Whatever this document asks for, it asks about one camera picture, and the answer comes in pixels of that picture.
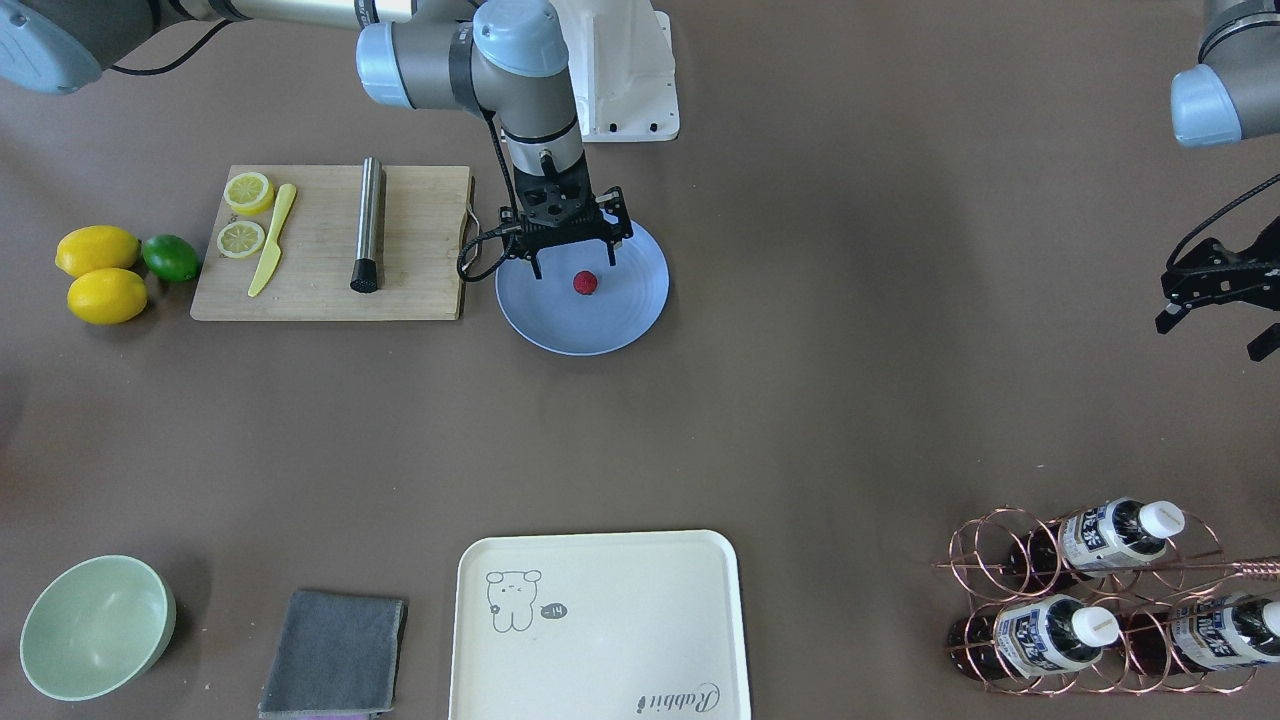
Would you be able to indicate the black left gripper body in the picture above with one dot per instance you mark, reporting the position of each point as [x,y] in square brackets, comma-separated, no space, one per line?
[1226,273]

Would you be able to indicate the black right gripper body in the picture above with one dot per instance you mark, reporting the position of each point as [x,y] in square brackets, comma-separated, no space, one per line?
[613,212]

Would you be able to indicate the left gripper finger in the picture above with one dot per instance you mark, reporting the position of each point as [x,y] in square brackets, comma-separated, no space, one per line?
[1175,311]
[1264,344]

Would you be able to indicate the red strawberry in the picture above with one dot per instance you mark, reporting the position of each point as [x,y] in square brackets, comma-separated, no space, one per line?
[585,283]

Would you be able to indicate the blue plate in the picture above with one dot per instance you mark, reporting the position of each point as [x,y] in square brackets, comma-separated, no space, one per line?
[630,298]

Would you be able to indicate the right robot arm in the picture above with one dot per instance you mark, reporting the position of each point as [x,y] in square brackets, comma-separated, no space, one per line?
[503,61]

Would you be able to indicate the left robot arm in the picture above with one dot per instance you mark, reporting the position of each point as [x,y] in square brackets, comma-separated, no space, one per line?
[1230,95]

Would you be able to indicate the wooden cutting board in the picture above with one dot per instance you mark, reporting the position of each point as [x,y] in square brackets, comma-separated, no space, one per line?
[425,213]

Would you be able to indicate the steel muddler black tip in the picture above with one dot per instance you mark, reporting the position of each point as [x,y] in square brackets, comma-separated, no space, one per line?
[366,273]

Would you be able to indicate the bottle top white cap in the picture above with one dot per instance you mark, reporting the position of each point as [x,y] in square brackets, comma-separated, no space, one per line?
[1092,543]

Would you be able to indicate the bottle white cap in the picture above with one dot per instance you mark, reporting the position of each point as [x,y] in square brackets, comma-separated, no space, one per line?
[1054,635]
[1230,632]
[1092,543]

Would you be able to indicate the yellow plastic knife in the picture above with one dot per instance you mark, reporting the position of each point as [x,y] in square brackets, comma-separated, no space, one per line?
[271,252]

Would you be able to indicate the bottle lower white cap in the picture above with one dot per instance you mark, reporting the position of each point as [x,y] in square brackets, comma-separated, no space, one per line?
[1230,632]
[1054,635]

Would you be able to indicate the lemon half upper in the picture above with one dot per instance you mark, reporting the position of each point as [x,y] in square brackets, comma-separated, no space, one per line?
[249,193]

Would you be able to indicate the lemon half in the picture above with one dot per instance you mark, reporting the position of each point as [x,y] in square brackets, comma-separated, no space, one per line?
[249,193]
[240,239]

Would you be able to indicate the lemon half lower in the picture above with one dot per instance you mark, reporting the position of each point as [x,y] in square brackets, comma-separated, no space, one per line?
[240,239]

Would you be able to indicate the green lime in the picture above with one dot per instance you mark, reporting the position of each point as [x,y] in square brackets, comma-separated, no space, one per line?
[170,258]

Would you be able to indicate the cream rabbit tray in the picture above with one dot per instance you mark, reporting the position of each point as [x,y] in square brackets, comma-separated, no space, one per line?
[639,625]

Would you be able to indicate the whole lemon lower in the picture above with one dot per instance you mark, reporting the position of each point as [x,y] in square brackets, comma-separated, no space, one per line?
[107,296]

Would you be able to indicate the whole lemon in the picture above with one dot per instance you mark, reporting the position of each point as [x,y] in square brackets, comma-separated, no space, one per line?
[96,247]
[107,296]

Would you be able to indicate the grey folded cloth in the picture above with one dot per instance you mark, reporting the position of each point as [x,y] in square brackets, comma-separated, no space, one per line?
[336,658]

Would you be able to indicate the whole lemon upper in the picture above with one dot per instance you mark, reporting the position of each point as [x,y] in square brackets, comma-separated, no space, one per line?
[96,247]

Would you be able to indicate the green bowl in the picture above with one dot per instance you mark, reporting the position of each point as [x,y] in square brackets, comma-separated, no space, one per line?
[97,627]

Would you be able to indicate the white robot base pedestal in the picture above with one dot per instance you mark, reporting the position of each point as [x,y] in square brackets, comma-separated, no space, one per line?
[622,68]

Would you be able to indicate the copper wire bottle rack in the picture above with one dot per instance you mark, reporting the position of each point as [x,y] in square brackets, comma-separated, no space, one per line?
[989,557]

